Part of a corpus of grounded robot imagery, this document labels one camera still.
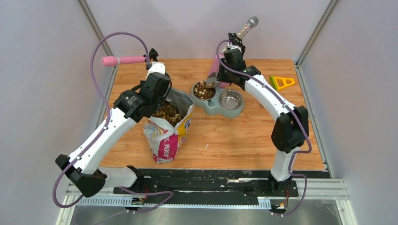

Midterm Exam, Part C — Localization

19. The pet food bag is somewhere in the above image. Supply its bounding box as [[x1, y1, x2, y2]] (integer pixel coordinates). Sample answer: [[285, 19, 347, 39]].
[[143, 88, 194, 164]]

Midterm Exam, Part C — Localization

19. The black tripod mic stand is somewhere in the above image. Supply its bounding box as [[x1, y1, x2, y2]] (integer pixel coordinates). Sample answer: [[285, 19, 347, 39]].
[[226, 33, 245, 54]]

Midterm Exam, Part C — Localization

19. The pink microphone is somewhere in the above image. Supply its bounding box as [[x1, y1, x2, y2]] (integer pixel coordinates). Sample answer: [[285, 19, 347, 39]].
[[101, 56, 146, 67]]

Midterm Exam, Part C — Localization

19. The metal food scoop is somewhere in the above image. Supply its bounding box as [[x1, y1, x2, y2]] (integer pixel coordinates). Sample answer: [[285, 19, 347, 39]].
[[206, 72, 220, 88]]

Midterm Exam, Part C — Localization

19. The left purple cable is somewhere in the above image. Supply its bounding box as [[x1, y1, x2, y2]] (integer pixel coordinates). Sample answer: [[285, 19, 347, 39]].
[[52, 31, 150, 209]]

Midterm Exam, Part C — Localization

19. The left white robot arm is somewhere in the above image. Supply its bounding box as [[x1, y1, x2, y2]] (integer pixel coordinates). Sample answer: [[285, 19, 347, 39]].
[[55, 72, 171, 198]]

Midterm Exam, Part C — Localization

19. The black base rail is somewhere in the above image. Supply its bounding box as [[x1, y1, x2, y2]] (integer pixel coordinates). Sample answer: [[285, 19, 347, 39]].
[[77, 167, 346, 215]]

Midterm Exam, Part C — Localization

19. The pink metronome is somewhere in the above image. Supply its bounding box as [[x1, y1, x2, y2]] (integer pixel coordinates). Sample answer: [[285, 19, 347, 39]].
[[209, 57, 227, 88]]

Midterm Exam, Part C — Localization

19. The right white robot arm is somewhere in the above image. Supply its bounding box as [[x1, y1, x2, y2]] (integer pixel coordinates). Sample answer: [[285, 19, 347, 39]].
[[216, 48, 309, 196]]

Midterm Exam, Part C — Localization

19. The yellow green triangle toy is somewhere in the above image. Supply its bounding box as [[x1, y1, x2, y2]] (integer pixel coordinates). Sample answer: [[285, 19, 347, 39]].
[[269, 76, 296, 91]]

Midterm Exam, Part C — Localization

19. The grey double pet bowl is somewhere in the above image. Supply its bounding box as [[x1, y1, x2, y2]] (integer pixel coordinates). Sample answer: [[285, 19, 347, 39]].
[[190, 81, 245, 119]]

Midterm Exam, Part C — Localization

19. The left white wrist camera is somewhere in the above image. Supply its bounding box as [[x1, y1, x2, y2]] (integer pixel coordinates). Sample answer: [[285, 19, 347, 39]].
[[146, 61, 166, 78]]

